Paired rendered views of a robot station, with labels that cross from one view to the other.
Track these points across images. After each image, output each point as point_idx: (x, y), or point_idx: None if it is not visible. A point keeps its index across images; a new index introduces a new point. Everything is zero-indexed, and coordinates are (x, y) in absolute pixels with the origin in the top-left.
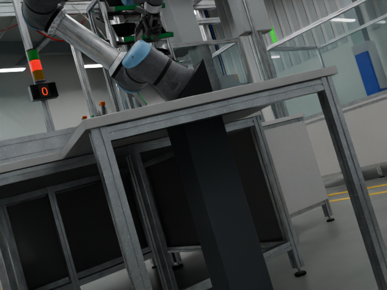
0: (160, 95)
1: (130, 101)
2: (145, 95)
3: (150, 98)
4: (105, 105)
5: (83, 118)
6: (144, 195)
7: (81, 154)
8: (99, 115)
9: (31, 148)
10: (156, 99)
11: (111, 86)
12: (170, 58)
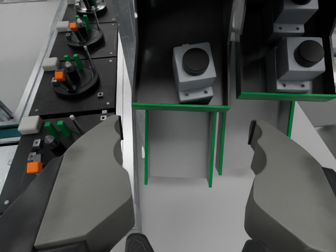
0: (209, 129)
1: (138, 109)
2: (174, 117)
3: (178, 131)
4: (71, 117)
5: (56, 80)
6: None
7: None
8: (51, 149)
9: None
10: (189, 144)
11: (129, 5)
12: (308, 77)
